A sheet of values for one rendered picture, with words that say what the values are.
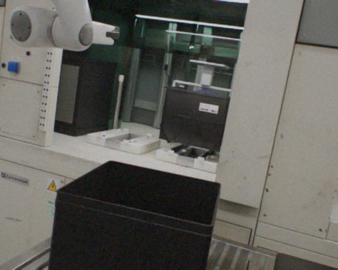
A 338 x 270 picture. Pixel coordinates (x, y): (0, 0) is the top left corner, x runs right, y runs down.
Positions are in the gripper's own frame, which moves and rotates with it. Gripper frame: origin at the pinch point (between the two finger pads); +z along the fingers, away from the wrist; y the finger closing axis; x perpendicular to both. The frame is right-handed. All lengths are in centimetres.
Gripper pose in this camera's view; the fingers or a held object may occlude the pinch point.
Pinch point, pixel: (112, 32)
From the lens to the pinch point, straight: 108.6
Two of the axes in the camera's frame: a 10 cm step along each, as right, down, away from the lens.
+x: 1.6, -9.4, -3.0
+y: 8.7, 2.8, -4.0
